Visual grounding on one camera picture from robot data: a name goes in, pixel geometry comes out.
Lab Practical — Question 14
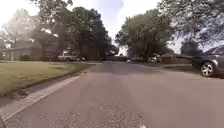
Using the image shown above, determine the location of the brown low house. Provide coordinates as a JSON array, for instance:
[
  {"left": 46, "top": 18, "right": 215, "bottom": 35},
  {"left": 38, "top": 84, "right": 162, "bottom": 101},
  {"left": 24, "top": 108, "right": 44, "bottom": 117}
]
[{"left": 160, "top": 52, "right": 194, "bottom": 65}]

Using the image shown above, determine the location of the grey car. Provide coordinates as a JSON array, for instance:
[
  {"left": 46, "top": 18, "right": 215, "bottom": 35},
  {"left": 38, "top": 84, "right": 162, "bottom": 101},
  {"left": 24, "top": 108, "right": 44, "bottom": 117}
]
[{"left": 191, "top": 44, "right": 224, "bottom": 79}]

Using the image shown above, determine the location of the broad green tree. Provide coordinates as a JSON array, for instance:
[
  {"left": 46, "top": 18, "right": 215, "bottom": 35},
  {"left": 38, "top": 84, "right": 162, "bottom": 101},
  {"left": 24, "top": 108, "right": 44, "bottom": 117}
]
[{"left": 114, "top": 8, "right": 175, "bottom": 62}]

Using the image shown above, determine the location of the tall leafy tree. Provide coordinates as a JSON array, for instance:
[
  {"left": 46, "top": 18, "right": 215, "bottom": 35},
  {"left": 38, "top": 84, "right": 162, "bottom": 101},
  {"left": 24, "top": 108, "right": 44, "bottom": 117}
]
[{"left": 0, "top": 8, "right": 38, "bottom": 48}]

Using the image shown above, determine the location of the white vehicle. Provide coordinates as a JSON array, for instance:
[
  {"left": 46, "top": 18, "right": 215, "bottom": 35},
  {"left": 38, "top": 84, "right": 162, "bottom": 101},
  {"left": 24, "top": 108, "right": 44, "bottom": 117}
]
[{"left": 147, "top": 54, "right": 163, "bottom": 64}]

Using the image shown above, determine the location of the large dark tree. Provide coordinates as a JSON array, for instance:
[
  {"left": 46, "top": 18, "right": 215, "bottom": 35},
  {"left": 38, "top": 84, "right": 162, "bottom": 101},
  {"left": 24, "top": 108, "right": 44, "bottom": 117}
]
[{"left": 33, "top": 0, "right": 120, "bottom": 62}]

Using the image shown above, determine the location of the grey asphalt road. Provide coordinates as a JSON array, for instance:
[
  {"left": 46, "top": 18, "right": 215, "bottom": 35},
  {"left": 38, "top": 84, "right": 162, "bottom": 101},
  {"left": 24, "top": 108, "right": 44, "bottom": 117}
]
[{"left": 0, "top": 60, "right": 224, "bottom": 128}]

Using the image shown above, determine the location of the green grass lawn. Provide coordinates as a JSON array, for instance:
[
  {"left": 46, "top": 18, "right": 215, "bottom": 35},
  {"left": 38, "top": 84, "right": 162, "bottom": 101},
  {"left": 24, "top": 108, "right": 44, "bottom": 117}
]
[{"left": 0, "top": 60, "right": 94, "bottom": 98}]

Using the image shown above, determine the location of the pale concrete kerb strip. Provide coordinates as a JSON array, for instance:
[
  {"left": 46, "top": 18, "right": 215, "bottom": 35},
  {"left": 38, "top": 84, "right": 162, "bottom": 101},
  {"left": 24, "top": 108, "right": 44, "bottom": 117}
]
[{"left": 0, "top": 75, "right": 81, "bottom": 123}]

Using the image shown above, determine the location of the small round tree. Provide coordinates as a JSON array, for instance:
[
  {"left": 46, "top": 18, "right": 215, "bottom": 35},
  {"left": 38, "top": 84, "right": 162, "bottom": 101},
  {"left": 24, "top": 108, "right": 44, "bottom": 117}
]
[{"left": 179, "top": 39, "right": 205, "bottom": 58}]

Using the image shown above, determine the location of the overhanging tree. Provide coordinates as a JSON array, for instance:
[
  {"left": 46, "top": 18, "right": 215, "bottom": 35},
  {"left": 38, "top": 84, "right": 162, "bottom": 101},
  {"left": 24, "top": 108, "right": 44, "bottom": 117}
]
[{"left": 157, "top": 0, "right": 224, "bottom": 45}]

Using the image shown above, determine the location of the white pickup truck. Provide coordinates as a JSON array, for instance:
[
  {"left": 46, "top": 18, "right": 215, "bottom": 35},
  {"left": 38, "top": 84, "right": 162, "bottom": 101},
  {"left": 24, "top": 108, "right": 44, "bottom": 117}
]
[{"left": 56, "top": 52, "right": 79, "bottom": 63}]

